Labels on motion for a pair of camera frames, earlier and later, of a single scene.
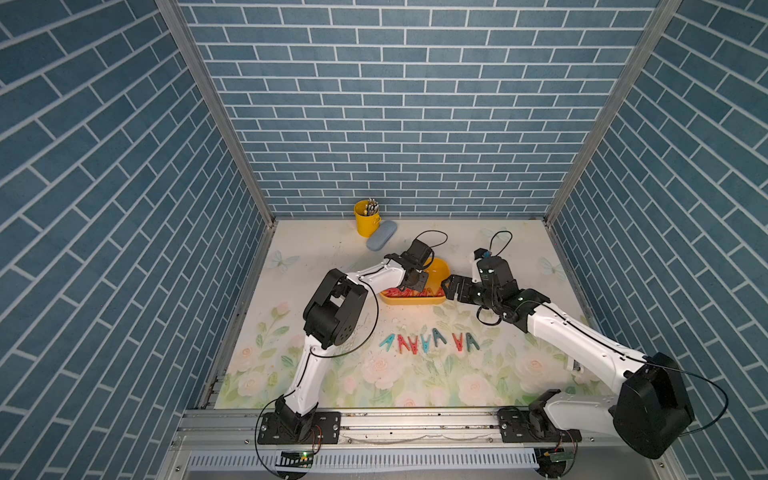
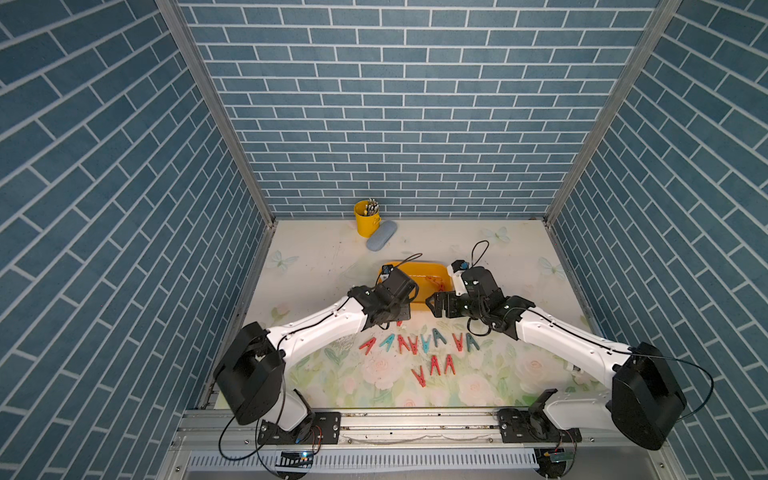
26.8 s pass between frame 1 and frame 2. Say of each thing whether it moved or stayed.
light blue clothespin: stayed
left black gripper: moved
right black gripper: moved
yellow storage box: stayed
